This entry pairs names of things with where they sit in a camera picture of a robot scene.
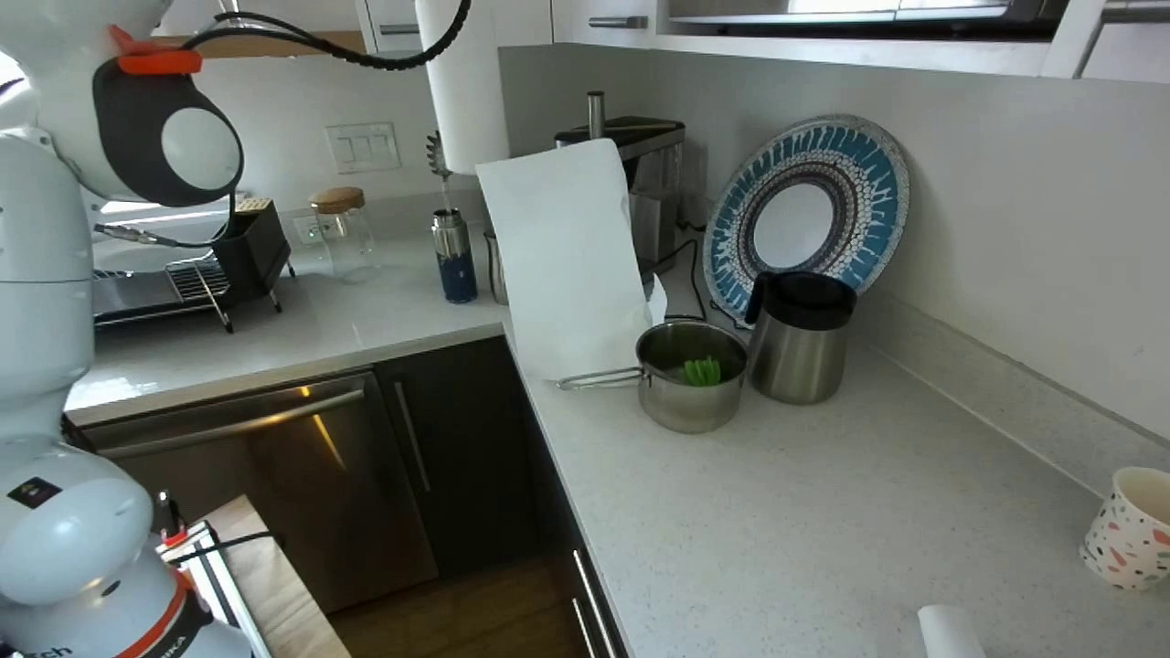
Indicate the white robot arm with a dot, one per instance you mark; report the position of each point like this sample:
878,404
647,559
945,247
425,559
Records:
110,118

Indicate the steel saucepan with greens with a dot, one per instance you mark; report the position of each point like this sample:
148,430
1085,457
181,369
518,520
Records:
685,375

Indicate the black steel coffee machine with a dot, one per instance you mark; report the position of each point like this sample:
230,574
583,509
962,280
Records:
652,159

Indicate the dark cabinet door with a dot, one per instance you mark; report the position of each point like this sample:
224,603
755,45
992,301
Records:
466,430

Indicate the steel canister black lid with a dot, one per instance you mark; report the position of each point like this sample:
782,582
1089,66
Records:
799,332

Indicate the glass jar cork lid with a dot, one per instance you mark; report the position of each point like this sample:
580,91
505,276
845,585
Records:
342,228

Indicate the blue white decorative plate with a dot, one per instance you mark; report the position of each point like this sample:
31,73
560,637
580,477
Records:
823,193

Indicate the stainless dishwasher door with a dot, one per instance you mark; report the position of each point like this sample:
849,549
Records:
316,463

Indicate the wooden board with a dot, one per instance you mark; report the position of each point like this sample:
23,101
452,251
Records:
280,599

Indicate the black dish rack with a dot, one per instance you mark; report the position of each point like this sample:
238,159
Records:
164,263

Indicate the white object at bottom edge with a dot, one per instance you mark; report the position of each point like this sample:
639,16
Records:
949,635

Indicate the white upper cabinets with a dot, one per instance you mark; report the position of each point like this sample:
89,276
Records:
1005,38

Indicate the dotted paper cup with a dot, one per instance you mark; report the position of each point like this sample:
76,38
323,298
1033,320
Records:
1128,538

